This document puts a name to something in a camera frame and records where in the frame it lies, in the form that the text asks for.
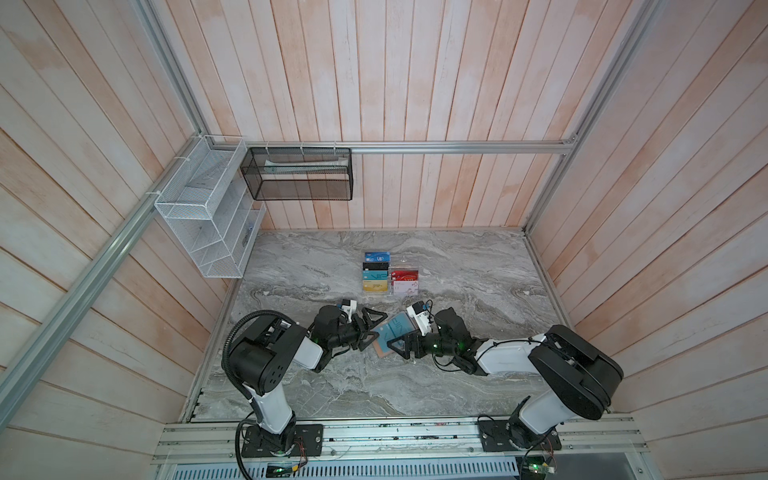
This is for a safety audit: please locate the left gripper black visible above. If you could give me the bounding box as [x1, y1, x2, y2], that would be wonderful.
[328, 307, 387, 351]

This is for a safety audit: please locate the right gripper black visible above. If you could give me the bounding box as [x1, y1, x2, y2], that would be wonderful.
[387, 325, 456, 358]

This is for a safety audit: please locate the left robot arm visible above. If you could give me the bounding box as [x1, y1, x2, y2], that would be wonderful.
[221, 300, 388, 450]

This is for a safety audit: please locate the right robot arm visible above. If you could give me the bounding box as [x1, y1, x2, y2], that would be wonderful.
[387, 302, 624, 449]

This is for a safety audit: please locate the yellow VIP card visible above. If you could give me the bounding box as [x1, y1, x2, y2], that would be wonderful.
[362, 279, 389, 293]

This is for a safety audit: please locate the white pink card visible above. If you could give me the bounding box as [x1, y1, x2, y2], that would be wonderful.
[392, 280, 419, 296]

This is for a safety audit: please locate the teal VIP card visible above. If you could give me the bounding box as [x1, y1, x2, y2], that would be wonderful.
[362, 270, 389, 281]

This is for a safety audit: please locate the red card on stand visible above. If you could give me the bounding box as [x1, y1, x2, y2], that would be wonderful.
[390, 269, 419, 283]

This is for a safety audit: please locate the black card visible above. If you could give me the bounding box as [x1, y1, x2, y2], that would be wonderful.
[363, 262, 389, 271]

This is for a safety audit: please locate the blue card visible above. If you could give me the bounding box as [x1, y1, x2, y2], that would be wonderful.
[364, 251, 391, 263]

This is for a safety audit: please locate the black mesh basket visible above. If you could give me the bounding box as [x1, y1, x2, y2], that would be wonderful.
[240, 146, 354, 201]

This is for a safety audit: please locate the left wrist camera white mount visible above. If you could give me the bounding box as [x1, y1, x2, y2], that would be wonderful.
[338, 299, 358, 323]

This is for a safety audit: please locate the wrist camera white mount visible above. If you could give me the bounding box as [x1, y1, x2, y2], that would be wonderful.
[338, 299, 358, 323]
[406, 301, 432, 336]

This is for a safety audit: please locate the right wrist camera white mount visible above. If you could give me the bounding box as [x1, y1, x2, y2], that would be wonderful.
[406, 301, 432, 336]

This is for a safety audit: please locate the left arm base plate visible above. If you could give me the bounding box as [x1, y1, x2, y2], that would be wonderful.
[239, 423, 324, 459]

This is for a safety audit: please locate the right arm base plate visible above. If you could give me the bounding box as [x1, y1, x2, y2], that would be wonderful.
[477, 415, 563, 453]

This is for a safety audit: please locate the black corrugated cable hose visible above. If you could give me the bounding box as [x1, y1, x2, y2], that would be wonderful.
[220, 309, 295, 480]

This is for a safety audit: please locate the white wire mesh shelf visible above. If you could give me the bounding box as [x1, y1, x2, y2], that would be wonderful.
[155, 135, 266, 279]

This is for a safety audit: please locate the aluminium front rail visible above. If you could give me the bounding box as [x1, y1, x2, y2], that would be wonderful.
[151, 414, 649, 465]

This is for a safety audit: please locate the horizontal aluminium wall rail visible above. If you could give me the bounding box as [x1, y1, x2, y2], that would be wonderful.
[210, 136, 575, 155]

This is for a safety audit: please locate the left aluminium wall rail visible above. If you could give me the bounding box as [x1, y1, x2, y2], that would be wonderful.
[1, 133, 203, 429]

